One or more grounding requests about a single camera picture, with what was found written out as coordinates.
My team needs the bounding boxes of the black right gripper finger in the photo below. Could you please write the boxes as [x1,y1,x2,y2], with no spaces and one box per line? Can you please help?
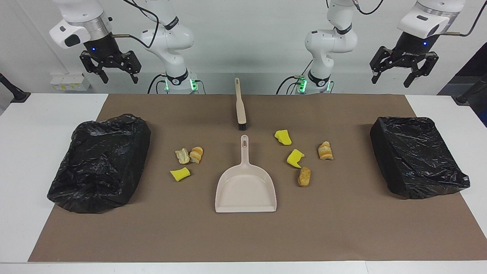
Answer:
[80,51,109,84]
[120,50,142,84]

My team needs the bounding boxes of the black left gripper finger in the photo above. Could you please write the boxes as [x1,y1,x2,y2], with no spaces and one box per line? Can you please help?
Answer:
[370,46,394,84]
[404,52,439,88]

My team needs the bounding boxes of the beige hand brush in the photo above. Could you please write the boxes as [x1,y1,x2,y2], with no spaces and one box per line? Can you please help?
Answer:
[234,78,248,131]

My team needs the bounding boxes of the yellow sponge piece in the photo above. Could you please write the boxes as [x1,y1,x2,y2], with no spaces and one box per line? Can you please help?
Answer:
[170,167,191,182]
[275,130,292,146]
[287,149,306,169]

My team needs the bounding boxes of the beige plastic dustpan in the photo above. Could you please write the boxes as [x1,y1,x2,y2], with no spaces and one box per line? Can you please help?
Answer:
[215,135,277,213]

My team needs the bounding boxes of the boxy bin with black bag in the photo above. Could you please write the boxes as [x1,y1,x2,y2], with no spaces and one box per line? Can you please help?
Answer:
[370,116,471,199]

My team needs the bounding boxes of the open bin with black bag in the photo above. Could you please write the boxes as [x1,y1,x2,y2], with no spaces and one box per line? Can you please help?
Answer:
[47,113,151,214]

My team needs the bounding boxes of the dark partition panel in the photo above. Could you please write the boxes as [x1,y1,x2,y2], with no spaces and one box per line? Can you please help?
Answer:
[438,42,487,127]

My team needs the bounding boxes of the brown table mat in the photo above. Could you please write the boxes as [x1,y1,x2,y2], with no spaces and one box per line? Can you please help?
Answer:
[28,94,487,262]

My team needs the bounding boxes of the white wall socket box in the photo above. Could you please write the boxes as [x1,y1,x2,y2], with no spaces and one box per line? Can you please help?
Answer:
[51,73,91,91]

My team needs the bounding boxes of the black right base cables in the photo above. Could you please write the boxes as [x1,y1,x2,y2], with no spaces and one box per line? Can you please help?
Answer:
[148,73,168,94]

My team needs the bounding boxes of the black base cables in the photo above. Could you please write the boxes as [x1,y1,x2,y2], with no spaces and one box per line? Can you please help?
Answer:
[148,73,168,94]
[277,61,313,94]

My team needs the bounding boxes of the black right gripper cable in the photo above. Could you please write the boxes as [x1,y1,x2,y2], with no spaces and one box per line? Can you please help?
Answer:
[113,0,159,49]

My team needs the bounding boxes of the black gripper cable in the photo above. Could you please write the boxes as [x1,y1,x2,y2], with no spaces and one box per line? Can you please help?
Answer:
[113,0,159,49]
[354,0,487,37]

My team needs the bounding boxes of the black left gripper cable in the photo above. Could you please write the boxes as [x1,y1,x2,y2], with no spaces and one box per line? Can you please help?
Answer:
[354,0,487,37]

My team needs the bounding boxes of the black camera stand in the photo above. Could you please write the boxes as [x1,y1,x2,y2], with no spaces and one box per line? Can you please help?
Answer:
[453,74,487,105]
[0,72,31,103]

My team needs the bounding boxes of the black left base cables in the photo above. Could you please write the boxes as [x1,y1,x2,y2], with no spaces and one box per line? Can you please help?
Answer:
[277,61,313,94]

